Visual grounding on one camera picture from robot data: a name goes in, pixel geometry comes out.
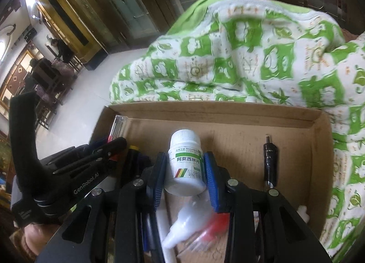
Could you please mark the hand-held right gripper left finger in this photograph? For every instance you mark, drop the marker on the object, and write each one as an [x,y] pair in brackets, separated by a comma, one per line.
[156,183]

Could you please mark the white dropper bottle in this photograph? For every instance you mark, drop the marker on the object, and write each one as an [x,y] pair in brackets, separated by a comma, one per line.
[182,220]

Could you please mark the green white printed blanket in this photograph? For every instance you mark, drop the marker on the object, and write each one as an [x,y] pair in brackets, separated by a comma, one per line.
[256,52]

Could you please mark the blue pen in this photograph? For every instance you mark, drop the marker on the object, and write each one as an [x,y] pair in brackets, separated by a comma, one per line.
[147,234]

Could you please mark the red and clear plastic tool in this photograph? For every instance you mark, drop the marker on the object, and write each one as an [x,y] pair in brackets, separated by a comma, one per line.
[214,226]

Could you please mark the yellow wooden cabinet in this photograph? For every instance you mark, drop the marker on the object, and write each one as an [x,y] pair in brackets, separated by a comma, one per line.
[65,20]

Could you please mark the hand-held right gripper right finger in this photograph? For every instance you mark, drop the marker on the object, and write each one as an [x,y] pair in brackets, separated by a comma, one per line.
[214,183]

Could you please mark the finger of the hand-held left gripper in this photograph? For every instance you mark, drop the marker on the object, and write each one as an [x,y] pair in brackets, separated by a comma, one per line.
[114,144]
[85,164]

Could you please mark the wooden glass-panel doors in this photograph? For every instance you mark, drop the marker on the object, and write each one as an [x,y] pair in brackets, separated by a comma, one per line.
[128,3]

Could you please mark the shallow cardboard tray box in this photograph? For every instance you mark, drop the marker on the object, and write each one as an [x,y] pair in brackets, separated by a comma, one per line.
[233,143]

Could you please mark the person's left hand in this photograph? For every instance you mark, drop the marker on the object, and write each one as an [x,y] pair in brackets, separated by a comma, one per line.
[28,240]

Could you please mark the black marker with yellow ends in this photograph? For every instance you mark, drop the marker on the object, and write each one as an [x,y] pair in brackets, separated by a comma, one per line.
[137,160]

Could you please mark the dark wooden chairs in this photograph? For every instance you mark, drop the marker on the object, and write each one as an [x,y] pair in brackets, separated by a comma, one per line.
[45,109]

